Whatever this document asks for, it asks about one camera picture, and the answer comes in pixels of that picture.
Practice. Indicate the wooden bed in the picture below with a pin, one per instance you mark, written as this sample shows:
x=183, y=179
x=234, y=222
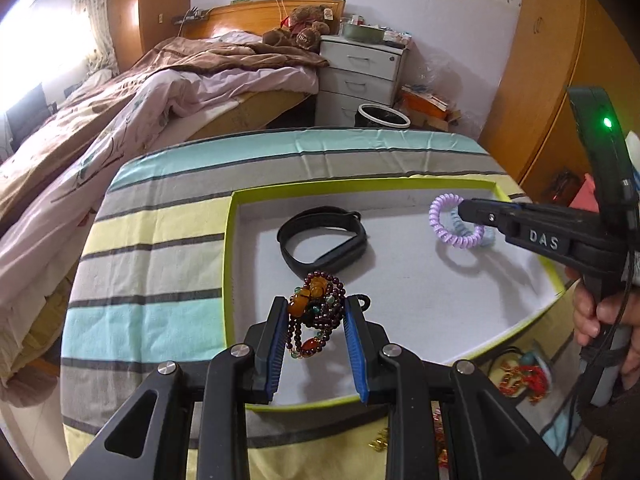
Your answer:
x=260, y=110

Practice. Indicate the black wristband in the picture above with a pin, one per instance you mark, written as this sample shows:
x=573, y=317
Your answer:
x=330, y=261

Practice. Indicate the power strip with plugs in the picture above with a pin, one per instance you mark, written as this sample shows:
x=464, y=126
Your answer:
x=192, y=15

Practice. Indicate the white nightstand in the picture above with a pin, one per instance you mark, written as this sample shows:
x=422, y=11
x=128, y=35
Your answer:
x=360, y=82

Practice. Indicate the pile of small boxes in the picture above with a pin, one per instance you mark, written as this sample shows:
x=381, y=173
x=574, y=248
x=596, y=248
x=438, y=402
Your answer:
x=397, y=36

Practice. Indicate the person's right forearm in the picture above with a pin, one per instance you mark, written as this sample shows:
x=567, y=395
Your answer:
x=620, y=440

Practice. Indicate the large wooden wardrobe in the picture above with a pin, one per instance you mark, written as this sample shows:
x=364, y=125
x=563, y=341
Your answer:
x=545, y=60

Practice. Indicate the person's right hand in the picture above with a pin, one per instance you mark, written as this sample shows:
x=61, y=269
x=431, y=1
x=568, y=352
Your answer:
x=585, y=317

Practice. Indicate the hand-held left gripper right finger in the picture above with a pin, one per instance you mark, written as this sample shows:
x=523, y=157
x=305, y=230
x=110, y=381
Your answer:
x=357, y=360

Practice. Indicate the striped tablecloth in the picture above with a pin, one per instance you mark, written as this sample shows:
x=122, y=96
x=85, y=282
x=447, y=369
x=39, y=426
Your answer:
x=150, y=260

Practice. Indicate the narrow wooden cabinet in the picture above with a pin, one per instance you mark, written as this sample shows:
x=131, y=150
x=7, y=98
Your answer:
x=150, y=10

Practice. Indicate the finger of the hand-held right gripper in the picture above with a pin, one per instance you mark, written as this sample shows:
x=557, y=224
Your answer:
x=550, y=215
x=540, y=237

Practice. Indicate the pink bin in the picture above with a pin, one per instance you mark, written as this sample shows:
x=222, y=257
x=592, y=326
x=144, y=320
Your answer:
x=590, y=192

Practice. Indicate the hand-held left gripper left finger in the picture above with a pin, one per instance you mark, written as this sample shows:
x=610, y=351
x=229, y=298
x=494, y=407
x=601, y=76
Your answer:
x=267, y=360

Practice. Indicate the brown blanket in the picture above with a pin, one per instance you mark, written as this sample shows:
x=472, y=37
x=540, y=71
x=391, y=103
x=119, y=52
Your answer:
x=210, y=55

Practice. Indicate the orange box with books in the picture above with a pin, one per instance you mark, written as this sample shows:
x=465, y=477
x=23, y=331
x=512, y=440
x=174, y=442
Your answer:
x=425, y=107

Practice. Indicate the floral curtain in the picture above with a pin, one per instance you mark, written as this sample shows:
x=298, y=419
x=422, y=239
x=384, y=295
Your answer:
x=95, y=20

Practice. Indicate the green-edged white tray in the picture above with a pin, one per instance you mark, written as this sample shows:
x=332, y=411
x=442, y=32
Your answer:
x=400, y=280

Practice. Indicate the black white-rimmed bin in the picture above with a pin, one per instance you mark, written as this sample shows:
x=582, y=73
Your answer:
x=370, y=120

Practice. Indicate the pink floral duvet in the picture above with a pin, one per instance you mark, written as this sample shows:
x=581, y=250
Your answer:
x=100, y=170

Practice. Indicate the brown teddy bear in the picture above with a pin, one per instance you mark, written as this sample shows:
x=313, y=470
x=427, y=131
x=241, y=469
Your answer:
x=305, y=35

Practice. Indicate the black chair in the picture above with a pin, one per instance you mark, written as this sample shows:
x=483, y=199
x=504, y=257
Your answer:
x=30, y=110

